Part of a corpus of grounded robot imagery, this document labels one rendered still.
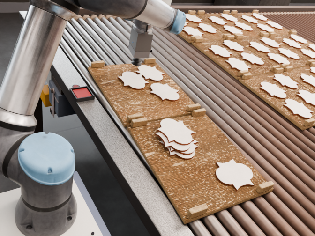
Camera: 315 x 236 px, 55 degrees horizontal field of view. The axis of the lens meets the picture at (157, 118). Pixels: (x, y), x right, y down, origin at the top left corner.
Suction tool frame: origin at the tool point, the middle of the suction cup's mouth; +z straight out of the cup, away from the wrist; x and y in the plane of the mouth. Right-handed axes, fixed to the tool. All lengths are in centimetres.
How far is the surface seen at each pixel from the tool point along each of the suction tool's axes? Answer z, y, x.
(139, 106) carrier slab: 8.9, -17.8, 2.3
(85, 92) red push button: 9.6, -6.3, 21.7
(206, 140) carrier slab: 8.9, -40.0, -16.6
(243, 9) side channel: 9, 111, -131
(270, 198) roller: 11, -66, -28
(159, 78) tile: 8.1, 0.5, -12.4
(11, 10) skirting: 100, 305, 59
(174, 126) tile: 5.6, -34.7, -5.1
